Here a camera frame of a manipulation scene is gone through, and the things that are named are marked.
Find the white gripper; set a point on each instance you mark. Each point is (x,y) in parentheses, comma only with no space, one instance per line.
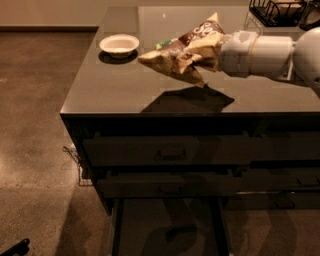
(237,53)

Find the brown chip bag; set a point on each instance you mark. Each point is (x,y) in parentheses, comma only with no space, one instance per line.
(198,47)

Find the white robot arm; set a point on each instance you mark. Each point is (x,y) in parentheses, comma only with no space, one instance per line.
(305,61)

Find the dark round object on counter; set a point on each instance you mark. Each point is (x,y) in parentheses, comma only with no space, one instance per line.
(311,16)

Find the green chip bag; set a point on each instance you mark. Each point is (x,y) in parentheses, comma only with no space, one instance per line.
(165,44)

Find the top right drawer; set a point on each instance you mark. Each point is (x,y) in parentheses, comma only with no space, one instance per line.
(281,146)

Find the top left drawer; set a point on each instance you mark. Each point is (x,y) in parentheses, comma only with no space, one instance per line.
(168,150)

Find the middle right drawer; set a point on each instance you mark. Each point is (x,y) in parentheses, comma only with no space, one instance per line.
(280,179)

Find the dark counter cabinet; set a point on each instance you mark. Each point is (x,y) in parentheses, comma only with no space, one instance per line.
(122,97)

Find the middle left drawer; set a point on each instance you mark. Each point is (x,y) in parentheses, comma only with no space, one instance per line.
(190,184)

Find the bottom right drawer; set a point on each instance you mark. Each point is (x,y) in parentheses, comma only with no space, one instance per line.
(274,201)

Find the open bottom drawer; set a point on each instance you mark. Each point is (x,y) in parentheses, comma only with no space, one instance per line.
(169,227)

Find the white bowl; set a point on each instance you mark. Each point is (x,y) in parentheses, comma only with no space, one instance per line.
(119,46)

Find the black object floor corner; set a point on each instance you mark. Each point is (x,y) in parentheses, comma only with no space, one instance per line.
(19,249)

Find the black wire basket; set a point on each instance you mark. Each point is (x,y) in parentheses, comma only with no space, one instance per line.
(278,13)

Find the wire rack on floor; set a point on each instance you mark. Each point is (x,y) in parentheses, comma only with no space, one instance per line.
(83,176)

